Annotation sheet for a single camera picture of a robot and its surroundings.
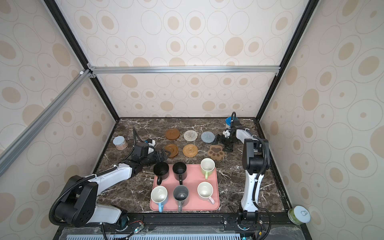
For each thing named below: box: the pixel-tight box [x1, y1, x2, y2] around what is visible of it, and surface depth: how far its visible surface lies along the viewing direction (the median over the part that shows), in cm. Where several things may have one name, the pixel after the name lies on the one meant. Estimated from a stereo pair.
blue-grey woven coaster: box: [200, 131, 216, 144], surface depth 111 cm
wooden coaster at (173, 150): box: [165, 144, 179, 158], surface depth 102 cm
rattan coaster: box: [182, 144, 199, 158], surface depth 102 cm
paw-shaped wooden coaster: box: [207, 145, 225, 161], surface depth 102 cm
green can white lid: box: [287, 205, 311, 225], surface depth 74 cm
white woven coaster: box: [183, 130, 198, 142], surface depth 111 cm
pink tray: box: [150, 164, 220, 213], surface depth 83 cm
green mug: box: [200, 157, 216, 180], surface depth 87 cm
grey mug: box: [173, 185, 189, 213], surface depth 76 cm
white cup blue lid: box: [225, 116, 232, 127], surface depth 108 cm
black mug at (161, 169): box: [153, 162, 170, 186], surface depth 84 cm
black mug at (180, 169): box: [172, 161, 188, 186], surface depth 86 cm
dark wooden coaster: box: [165, 128, 181, 141], surface depth 111 cm
